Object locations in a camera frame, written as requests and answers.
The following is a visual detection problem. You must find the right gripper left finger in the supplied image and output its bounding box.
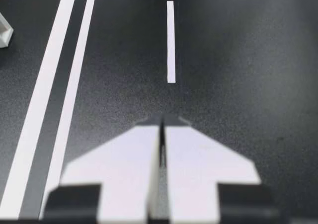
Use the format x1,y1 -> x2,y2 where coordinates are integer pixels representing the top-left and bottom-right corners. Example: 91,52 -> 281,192
41,114 -> 163,224

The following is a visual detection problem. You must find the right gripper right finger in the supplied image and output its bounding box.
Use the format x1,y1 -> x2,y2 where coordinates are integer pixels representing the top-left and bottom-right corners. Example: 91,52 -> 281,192
163,114 -> 277,224

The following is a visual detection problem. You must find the white plastic piece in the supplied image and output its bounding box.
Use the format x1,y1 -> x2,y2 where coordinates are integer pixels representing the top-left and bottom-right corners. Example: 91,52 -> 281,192
0,12 -> 14,49

